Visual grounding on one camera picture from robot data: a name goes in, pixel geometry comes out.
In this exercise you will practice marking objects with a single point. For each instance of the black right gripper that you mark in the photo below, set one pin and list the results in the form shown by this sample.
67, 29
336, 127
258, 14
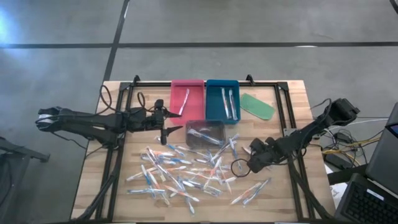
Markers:
264, 154

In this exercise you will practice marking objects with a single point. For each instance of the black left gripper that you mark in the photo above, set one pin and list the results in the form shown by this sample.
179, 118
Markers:
154, 119

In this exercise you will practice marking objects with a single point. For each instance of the purple toothbrush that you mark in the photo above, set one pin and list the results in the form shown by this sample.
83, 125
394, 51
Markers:
184, 102
231, 179
169, 175

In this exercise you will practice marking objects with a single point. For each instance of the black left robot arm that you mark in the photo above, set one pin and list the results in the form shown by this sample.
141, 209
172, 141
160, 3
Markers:
93, 121

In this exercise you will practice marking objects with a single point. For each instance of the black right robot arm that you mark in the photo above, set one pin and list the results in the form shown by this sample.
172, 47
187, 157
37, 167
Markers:
304, 135

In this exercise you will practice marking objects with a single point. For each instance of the red plastic bin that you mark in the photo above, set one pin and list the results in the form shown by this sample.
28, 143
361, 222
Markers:
196, 102

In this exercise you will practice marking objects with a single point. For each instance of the clear smoky plastic bin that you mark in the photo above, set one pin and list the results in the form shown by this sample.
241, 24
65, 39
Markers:
205, 124

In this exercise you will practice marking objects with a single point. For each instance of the plastic-wrapped toothbrush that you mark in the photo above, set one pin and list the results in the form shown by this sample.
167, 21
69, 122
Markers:
225, 147

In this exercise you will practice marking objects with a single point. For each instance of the blue plastic bin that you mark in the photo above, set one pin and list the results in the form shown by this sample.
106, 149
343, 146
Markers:
214, 102

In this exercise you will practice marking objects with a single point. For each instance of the green plastic lid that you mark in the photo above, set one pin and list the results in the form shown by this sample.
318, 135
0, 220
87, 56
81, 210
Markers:
256, 107

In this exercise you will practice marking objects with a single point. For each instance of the black power strip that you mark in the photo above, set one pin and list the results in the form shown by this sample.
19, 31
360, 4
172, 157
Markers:
334, 160

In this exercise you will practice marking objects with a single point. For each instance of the black power brick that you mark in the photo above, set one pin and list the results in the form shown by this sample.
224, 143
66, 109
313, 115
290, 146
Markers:
343, 137

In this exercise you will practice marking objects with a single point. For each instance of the white paper sheet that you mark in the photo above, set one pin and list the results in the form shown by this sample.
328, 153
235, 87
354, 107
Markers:
339, 191

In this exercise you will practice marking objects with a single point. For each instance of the black desk bar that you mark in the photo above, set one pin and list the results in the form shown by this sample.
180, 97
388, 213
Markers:
345, 175

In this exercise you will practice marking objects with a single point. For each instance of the black floor stand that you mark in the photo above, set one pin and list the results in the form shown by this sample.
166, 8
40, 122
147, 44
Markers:
31, 153

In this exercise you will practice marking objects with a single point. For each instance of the black frame clamp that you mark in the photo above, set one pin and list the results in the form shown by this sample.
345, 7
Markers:
250, 80
136, 79

